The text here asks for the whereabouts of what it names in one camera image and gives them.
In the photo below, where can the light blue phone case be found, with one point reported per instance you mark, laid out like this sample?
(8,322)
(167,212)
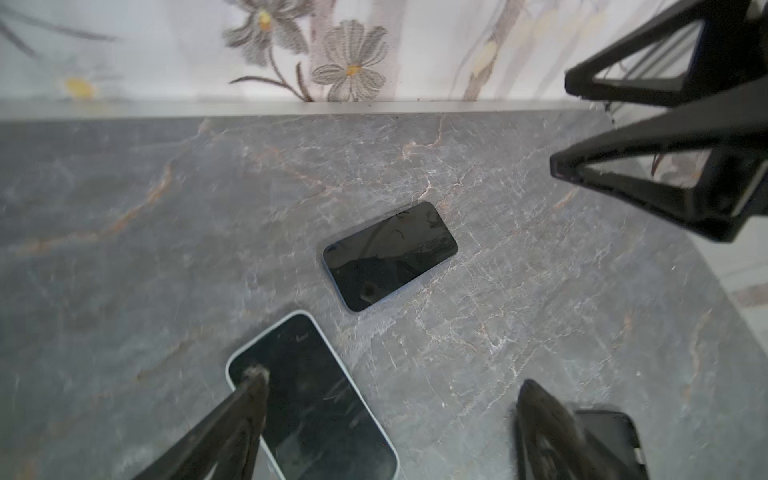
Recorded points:
(312,402)

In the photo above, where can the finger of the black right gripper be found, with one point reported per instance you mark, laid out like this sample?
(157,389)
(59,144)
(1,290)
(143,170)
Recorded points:
(701,166)
(691,50)

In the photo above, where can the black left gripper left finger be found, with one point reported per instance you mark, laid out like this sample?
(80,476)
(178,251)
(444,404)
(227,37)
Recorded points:
(225,444)

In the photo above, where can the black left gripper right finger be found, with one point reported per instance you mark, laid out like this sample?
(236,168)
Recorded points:
(557,444)

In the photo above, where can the blue phone black screen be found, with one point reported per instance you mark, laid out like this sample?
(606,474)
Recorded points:
(315,405)

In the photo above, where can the black phone case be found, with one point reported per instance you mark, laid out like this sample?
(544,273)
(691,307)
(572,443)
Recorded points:
(612,437)

